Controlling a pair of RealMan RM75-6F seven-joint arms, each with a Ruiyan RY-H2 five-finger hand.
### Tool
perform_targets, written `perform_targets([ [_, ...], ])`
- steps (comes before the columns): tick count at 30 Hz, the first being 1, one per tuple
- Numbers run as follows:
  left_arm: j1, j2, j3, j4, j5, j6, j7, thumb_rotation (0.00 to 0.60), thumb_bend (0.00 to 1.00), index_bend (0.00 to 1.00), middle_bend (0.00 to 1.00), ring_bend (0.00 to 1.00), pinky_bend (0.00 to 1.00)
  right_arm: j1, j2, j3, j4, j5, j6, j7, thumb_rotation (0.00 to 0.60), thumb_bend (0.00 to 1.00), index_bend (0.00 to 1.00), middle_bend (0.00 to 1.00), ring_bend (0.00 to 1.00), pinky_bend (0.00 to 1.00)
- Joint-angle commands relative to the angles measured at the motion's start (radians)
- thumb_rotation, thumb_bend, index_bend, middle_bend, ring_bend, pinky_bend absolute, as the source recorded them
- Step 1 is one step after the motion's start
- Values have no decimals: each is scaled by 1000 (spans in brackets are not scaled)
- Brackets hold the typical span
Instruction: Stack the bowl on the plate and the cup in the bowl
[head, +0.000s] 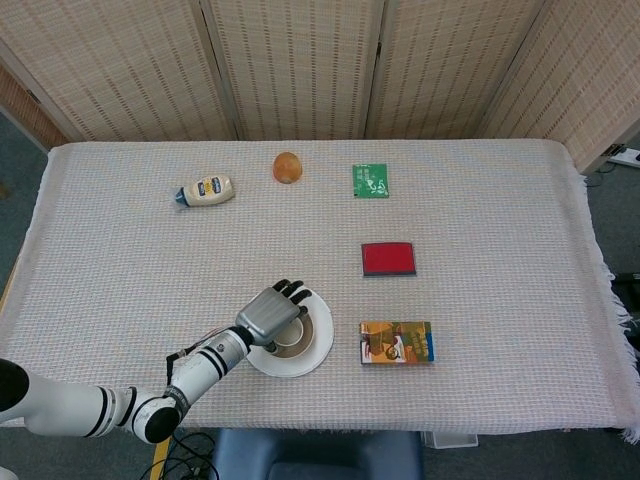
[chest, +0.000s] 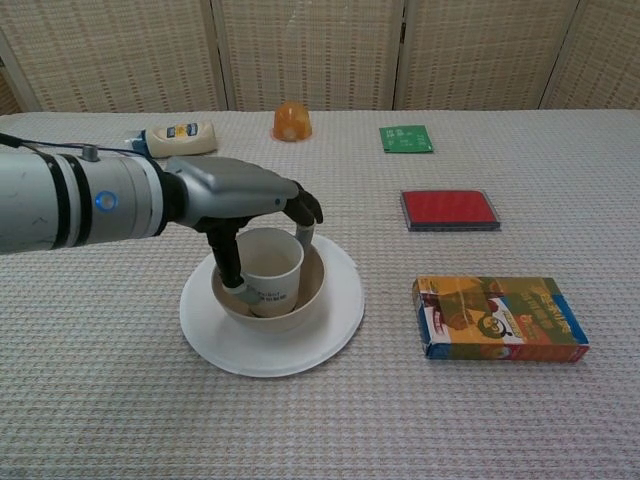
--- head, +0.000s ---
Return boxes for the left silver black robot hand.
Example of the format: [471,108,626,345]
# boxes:
[234,278,314,354]

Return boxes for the beige plastic bowl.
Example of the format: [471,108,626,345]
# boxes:
[272,310,316,359]

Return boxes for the white paper plate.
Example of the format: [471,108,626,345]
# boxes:
[246,289,335,379]

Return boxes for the orange jelly cup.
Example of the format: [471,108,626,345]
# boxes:
[272,151,304,185]

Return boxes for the white woven tablecloth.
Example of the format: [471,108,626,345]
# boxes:
[0,139,640,444]

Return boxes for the colourful snack box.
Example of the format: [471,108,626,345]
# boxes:
[359,320,436,366]

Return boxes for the red ink pad case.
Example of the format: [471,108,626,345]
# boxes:
[360,241,418,278]

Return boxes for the mayonnaise squeeze bottle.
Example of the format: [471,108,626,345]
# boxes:
[173,174,236,209]

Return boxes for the blue padded chair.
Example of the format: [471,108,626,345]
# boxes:
[212,428,426,480]

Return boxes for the green sachet packet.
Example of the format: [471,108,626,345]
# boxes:
[352,163,392,199]

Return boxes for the white power strip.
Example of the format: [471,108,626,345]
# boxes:
[606,144,640,169]

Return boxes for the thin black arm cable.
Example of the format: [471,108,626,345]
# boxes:
[166,327,236,387]

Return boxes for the black floor cables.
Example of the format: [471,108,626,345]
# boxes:
[137,432,219,480]

